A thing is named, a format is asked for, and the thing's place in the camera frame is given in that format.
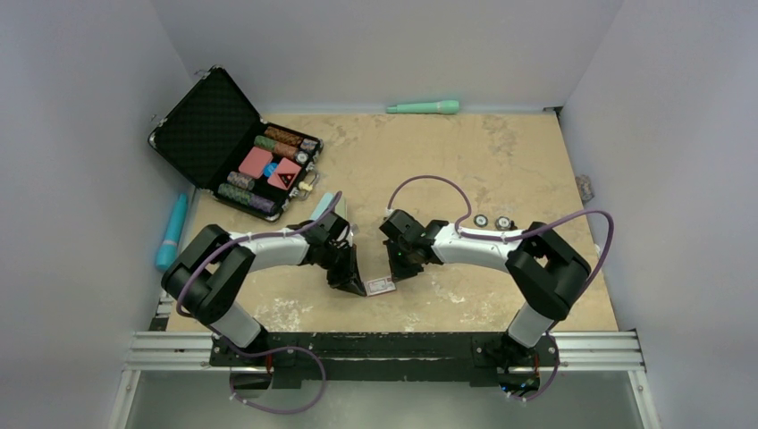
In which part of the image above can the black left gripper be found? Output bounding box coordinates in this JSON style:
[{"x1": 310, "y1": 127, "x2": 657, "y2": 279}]
[{"x1": 318, "y1": 242, "x2": 365, "y2": 296}]

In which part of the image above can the red white staple box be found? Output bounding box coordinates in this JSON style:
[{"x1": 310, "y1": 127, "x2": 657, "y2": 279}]
[{"x1": 365, "y1": 277, "x2": 397, "y2": 297}]

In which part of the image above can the light blue stapler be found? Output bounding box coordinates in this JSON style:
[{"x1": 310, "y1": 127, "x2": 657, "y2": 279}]
[{"x1": 309, "y1": 192, "x2": 334, "y2": 220}]

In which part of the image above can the green stapler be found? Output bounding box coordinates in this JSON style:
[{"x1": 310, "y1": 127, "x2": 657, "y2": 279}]
[{"x1": 335, "y1": 198, "x2": 349, "y2": 221}]

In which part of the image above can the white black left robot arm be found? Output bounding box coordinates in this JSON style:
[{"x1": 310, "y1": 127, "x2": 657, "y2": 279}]
[{"x1": 161, "y1": 211, "x2": 367, "y2": 366}]

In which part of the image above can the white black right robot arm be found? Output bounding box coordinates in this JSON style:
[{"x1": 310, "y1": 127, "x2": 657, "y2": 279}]
[{"x1": 379, "y1": 210, "x2": 592, "y2": 364}]

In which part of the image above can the grey poker chip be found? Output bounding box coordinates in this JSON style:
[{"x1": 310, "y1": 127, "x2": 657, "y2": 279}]
[{"x1": 473, "y1": 214, "x2": 489, "y2": 228}]

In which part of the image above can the silver poker chip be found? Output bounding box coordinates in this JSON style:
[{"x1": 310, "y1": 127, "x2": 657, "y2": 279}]
[{"x1": 494, "y1": 216, "x2": 514, "y2": 231}]

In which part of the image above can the red triangle card deck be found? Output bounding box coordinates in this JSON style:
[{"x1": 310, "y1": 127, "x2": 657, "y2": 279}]
[{"x1": 267, "y1": 158, "x2": 302, "y2": 190}]

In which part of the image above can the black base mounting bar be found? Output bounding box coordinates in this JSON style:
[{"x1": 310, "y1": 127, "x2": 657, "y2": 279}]
[{"x1": 209, "y1": 332, "x2": 560, "y2": 396}]

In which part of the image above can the pink card deck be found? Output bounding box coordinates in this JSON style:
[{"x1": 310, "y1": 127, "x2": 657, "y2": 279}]
[{"x1": 238, "y1": 147, "x2": 274, "y2": 179}]

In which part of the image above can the teal green handheld massager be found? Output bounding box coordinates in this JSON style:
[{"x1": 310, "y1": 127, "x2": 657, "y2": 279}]
[{"x1": 385, "y1": 100, "x2": 460, "y2": 115}]

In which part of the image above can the blue handheld massager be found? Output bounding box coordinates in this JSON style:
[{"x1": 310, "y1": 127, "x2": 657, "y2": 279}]
[{"x1": 155, "y1": 194, "x2": 189, "y2": 272}]

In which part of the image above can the black poker chip case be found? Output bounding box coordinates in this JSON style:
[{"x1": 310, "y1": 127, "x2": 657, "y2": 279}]
[{"x1": 148, "y1": 65, "x2": 324, "y2": 222}]

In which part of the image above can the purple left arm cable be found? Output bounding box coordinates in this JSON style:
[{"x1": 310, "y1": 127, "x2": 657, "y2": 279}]
[{"x1": 174, "y1": 190, "x2": 345, "y2": 416}]

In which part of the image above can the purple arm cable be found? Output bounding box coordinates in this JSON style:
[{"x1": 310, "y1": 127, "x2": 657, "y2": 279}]
[
  {"x1": 174, "y1": 190, "x2": 345, "y2": 416},
  {"x1": 385, "y1": 174, "x2": 616, "y2": 404}
]

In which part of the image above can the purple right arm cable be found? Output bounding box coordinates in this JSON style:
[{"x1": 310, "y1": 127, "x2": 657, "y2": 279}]
[{"x1": 385, "y1": 174, "x2": 616, "y2": 404}]

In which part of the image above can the aluminium frame rail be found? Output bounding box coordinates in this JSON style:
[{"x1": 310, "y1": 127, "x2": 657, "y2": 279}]
[{"x1": 108, "y1": 332, "x2": 660, "y2": 428}]

